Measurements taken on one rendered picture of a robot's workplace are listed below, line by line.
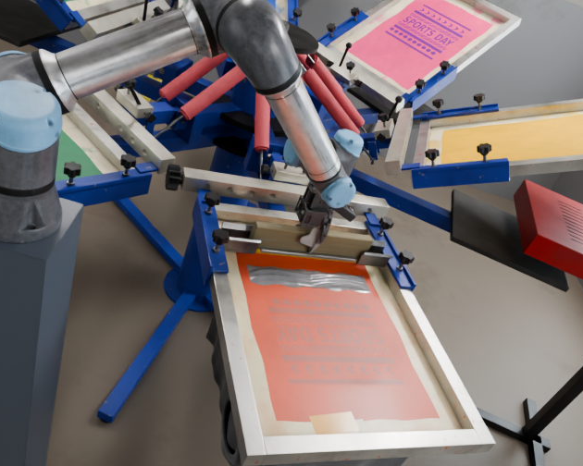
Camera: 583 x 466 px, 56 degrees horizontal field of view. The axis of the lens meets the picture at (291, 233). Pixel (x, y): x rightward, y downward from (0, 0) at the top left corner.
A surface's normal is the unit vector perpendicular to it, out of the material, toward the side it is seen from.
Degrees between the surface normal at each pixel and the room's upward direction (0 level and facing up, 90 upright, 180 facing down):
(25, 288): 90
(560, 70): 90
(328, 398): 0
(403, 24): 32
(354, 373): 0
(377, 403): 0
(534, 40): 90
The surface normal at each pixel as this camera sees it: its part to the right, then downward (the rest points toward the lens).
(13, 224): 0.35, 0.38
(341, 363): 0.33, -0.77
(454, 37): -0.08, -0.53
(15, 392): -0.04, 0.57
